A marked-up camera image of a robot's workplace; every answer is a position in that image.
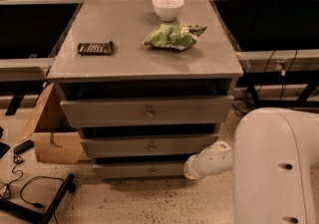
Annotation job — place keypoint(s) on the grey drawer cabinet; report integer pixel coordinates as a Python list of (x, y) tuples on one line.
[(134, 70)]

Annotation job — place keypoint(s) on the grey top drawer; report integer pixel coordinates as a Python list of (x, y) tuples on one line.
[(147, 111)]

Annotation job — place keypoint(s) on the grey middle drawer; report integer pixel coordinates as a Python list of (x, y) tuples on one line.
[(146, 145)]

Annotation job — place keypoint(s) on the green chip bag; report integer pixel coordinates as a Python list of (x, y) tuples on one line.
[(177, 36)]

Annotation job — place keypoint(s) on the black table leg right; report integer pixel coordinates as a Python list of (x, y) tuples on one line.
[(254, 94)]

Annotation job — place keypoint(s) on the dark brown snack packet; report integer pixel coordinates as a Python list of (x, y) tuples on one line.
[(105, 48)]

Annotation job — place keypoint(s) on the grey drawer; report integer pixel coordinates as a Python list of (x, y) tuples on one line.
[(147, 111), (110, 168), (146, 145)]

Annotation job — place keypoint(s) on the white ceramic bowl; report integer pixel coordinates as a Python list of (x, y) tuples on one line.
[(168, 10)]

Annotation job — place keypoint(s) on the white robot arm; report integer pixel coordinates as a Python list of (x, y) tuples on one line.
[(271, 159)]

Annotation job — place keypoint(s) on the grey bottom drawer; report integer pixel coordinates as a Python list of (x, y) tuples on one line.
[(110, 168)]

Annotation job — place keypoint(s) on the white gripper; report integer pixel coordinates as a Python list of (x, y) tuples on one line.
[(198, 165)]

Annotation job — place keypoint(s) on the black rectangular device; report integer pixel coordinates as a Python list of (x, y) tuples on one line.
[(24, 146)]

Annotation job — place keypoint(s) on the brown cardboard box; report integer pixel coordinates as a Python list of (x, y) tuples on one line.
[(54, 142)]

